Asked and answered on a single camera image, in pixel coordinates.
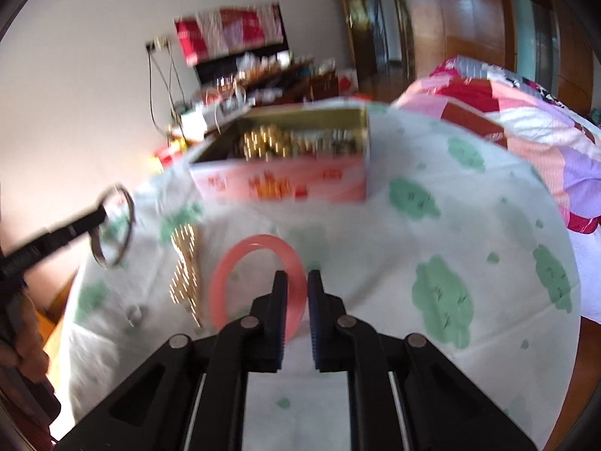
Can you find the pink red patchwork quilt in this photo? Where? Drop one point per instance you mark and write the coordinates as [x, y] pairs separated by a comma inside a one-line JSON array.
[[516, 127]]

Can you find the black television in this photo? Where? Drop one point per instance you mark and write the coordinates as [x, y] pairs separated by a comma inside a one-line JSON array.
[[220, 68]]

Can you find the thin silver bangle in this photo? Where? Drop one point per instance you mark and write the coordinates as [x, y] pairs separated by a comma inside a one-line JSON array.
[[132, 213]]

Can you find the wooden television cabinet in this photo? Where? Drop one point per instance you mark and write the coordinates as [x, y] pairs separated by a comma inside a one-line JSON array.
[[300, 84]]

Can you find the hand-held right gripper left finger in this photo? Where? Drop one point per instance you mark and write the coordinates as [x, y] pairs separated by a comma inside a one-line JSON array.
[[280, 329]]

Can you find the red white cover cloth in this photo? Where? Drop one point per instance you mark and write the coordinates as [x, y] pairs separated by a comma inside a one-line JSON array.
[[225, 33]]

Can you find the wooden wardrobe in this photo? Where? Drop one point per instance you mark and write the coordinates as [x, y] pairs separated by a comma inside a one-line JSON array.
[[469, 23]]

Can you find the wall power outlet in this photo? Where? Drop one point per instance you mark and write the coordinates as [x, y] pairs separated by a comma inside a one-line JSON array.
[[157, 43]]

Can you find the black white patterned blanket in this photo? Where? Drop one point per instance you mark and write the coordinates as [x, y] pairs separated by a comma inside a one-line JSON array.
[[530, 87]]

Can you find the person's left hand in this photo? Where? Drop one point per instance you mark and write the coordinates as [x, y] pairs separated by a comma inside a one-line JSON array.
[[33, 343]]

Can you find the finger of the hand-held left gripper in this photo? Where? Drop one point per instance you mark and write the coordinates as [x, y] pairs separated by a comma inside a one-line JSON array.
[[61, 235]]

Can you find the pink bangle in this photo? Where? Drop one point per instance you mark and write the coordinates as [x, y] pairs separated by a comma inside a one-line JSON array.
[[224, 265]]

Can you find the red yellow paper bag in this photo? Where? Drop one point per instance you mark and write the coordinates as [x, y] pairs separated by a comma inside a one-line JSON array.
[[164, 155]]

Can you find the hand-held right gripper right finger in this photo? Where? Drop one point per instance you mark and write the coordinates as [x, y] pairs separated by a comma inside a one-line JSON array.
[[315, 329]]

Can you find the pink tin box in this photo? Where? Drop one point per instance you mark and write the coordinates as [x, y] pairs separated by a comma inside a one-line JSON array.
[[305, 183]]

